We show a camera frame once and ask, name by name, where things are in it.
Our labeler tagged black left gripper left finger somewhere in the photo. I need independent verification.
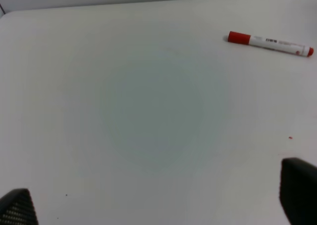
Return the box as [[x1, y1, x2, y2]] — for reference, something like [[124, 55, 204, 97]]
[[0, 188, 39, 225]]

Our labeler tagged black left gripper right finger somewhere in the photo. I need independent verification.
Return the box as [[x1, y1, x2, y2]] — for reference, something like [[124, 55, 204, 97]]
[[279, 158, 317, 225]]

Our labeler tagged red and white marker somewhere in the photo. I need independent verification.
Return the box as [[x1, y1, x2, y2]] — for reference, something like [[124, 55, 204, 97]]
[[227, 31, 314, 57]]

